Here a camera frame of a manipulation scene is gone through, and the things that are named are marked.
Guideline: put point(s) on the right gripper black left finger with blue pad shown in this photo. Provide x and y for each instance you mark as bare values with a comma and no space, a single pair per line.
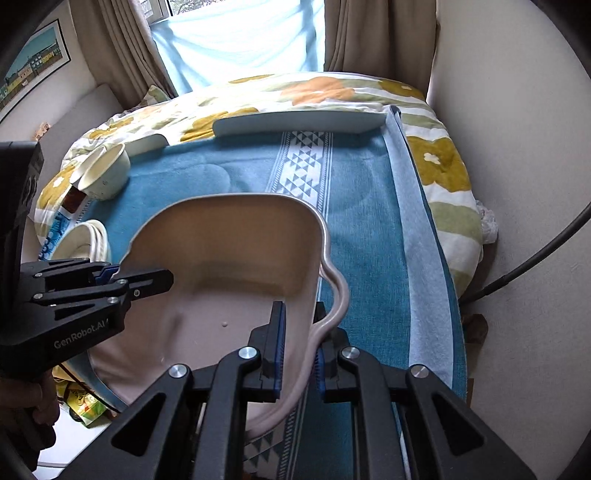
190,424

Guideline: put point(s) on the light blue window cloth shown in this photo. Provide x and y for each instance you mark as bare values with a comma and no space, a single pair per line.
209,42

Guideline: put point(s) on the grey headboard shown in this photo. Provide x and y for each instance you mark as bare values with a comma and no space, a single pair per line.
90,111

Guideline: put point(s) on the framed city picture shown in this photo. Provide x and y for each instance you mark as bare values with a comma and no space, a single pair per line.
43,54

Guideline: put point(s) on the person's left hand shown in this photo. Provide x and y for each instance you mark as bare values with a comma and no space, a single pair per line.
28,412

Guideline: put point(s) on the right brown curtain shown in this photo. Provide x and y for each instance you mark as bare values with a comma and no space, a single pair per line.
393,39

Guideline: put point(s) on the green patterned pillow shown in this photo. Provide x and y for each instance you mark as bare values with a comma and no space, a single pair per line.
153,96

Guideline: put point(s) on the cream cartoon bowl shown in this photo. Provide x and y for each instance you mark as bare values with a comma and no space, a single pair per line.
107,176

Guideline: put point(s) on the blue table cloth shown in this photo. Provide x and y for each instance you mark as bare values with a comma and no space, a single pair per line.
384,240

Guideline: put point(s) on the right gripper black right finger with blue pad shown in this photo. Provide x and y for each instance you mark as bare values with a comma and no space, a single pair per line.
407,423

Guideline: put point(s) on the small white bowl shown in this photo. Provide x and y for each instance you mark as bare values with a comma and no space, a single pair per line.
85,165

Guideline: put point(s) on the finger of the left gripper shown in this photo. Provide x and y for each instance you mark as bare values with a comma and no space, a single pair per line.
68,273
47,305

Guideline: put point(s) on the white framed window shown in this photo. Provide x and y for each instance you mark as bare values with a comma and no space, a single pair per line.
155,10

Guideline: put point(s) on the black curved lamp stand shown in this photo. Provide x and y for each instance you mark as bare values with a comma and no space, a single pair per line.
557,242

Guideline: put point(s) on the left brown curtain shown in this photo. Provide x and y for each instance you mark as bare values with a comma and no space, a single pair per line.
117,45

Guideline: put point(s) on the floral striped duvet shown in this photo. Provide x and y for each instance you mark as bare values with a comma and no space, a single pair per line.
190,117

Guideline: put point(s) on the brown curtain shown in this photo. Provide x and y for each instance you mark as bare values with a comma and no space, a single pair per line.
393,39
117,45

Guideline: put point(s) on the plain white plate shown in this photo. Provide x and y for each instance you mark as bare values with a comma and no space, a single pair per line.
86,240

